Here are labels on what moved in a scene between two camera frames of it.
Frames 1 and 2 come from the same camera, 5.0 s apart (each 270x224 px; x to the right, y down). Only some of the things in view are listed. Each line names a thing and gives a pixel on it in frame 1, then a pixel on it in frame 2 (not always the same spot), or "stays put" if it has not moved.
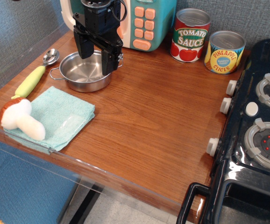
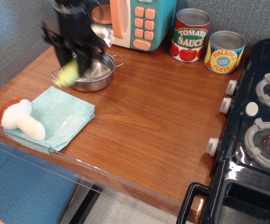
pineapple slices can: (224, 52) stays put
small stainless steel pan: (82, 75) stays put
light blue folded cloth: (60, 115) stays put
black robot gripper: (100, 21) → (73, 28)
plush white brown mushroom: (16, 113) stays put
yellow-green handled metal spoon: (50, 56) → (69, 73)
